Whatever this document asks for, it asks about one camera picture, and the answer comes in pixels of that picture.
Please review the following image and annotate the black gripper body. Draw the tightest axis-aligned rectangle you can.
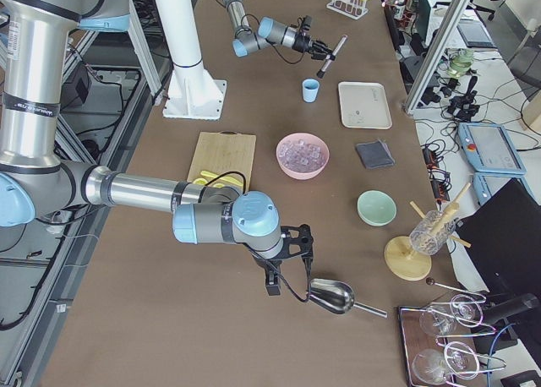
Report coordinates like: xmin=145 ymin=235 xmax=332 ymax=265
xmin=292 ymin=33 xmax=314 ymax=54
xmin=251 ymin=249 xmax=284 ymax=275

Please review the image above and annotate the light blue plastic cup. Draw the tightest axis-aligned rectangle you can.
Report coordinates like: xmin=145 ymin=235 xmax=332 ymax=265
xmin=302 ymin=79 xmax=320 ymax=103

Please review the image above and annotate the steel ice scoop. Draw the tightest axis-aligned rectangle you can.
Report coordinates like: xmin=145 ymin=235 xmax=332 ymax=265
xmin=309 ymin=278 xmax=388 ymax=319

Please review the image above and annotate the pile of clear ice cubes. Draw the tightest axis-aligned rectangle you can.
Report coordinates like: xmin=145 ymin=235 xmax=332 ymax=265
xmin=278 ymin=139 xmax=327 ymax=173

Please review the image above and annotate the wooden cup tree stand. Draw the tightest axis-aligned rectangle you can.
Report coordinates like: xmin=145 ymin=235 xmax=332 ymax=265
xmin=384 ymin=183 xmax=471 ymax=281

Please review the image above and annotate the cream rabbit serving tray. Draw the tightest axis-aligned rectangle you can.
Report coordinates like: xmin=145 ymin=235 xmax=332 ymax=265
xmin=338 ymin=81 xmax=392 ymax=130

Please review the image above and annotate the yellow plastic knife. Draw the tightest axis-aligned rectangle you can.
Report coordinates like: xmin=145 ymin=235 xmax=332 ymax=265
xmin=199 ymin=170 xmax=246 ymax=188

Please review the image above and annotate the pink bowl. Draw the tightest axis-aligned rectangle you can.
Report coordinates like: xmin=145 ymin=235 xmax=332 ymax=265
xmin=276 ymin=133 xmax=330 ymax=180

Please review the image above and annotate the lemon half lower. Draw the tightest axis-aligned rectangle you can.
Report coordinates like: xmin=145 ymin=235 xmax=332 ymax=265
xmin=193 ymin=177 xmax=207 ymax=185

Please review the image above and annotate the folded grey cloth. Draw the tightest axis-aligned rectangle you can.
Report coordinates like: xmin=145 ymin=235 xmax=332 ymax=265
xmin=355 ymin=139 xmax=395 ymax=169

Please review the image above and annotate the mint green bowl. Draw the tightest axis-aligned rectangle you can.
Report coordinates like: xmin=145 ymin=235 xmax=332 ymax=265
xmin=357 ymin=190 xmax=397 ymax=226

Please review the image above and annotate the bamboo cutting board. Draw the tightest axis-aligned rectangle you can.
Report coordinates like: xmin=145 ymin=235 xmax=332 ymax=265
xmin=187 ymin=132 xmax=256 ymax=189

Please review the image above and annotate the textured drinking glass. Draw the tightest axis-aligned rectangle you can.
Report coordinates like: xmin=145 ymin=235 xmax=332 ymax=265
xmin=409 ymin=210 xmax=456 ymax=256

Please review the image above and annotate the wine glass upper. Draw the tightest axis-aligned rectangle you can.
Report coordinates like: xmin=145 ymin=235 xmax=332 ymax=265
xmin=419 ymin=294 xmax=483 ymax=336

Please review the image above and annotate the wine glass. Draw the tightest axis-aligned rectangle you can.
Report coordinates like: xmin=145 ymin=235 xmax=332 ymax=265
xmin=413 ymin=341 xmax=480 ymax=386
xmin=419 ymin=294 xmax=483 ymax=336

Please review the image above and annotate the wine glass lower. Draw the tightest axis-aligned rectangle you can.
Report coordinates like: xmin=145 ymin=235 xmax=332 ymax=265
xmin=413 ymin=341 xmax=480 ymax=386

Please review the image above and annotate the blue teach pendant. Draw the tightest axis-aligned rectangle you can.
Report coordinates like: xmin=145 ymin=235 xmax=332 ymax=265
xmin=457 ymin=123 xmax=527 ymax=176
xmin=473 ymin=172 xmax=526 ymax=206

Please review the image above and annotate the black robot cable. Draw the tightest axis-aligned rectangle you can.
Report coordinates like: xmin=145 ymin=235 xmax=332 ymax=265
xmin=205 ymin=171 xmax=314 ymax=303

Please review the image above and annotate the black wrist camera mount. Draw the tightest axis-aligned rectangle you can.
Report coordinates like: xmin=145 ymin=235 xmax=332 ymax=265
xmin=278 ymin=224 xmax=314 ymax=260

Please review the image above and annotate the aluminium frame post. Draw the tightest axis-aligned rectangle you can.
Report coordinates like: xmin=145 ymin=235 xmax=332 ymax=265
xmin=403 ymin=0 xmax=470 ymax=117

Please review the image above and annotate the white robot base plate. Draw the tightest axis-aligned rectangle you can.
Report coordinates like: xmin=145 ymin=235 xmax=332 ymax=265
xmin=163 ymin=66 xmax=227 ymax=121

